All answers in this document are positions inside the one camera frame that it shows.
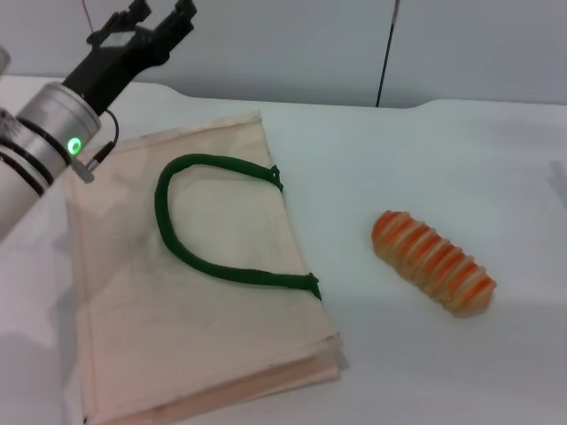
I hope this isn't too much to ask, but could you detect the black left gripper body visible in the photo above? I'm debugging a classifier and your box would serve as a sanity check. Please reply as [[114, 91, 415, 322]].
[[60, 29, 173, 117]]

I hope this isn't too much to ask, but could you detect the cream handbag with green handles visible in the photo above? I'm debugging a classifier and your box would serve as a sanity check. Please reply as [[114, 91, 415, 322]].
[[61, 110, 345, 425]]

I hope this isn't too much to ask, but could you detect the orange striped bread loaf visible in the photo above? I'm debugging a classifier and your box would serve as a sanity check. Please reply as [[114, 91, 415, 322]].
[[370, 209, 498, 318]]

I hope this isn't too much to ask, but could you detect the thin dark background pole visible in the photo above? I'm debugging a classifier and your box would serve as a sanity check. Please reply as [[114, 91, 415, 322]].
[[374, 0, 402, 109]]

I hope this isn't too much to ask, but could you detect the thin red background cable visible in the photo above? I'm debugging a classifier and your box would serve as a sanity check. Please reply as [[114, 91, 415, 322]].
[[80, 0, 95, 35]]

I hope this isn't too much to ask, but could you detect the thin dark left wrist cable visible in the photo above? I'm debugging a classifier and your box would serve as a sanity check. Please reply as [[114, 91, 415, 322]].
[[83, 110, 121, 172]]

